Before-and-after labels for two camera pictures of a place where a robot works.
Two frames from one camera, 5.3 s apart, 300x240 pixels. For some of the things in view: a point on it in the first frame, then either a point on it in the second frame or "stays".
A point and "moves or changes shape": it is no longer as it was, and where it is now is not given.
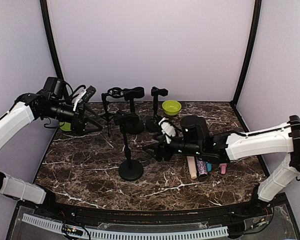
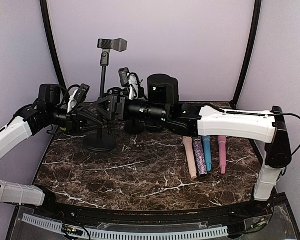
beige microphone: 192,165 stays
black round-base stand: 130,170 to 101,144
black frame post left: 51,39 stays
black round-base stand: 129,94 moves or changes shape
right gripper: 158,148 to 108,115
